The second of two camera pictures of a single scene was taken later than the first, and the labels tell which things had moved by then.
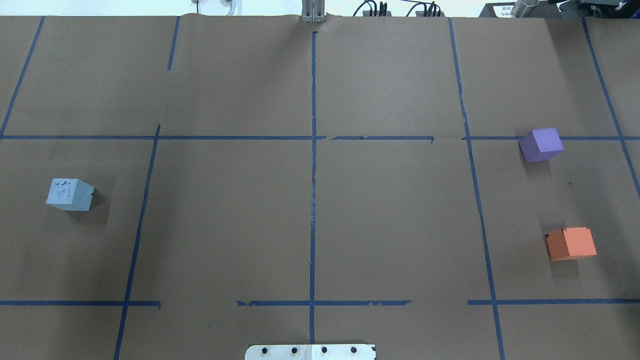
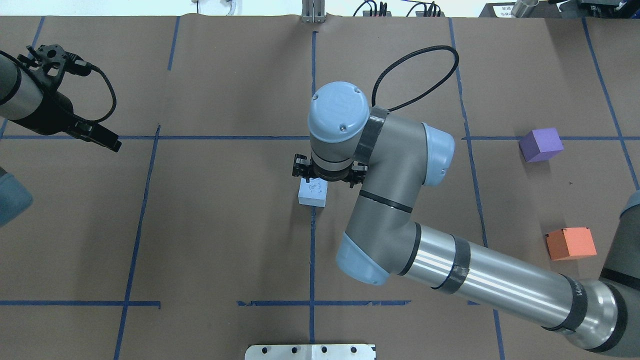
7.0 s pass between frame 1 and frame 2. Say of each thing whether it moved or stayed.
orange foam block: stayed
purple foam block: stayed
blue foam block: moved
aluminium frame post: stayed
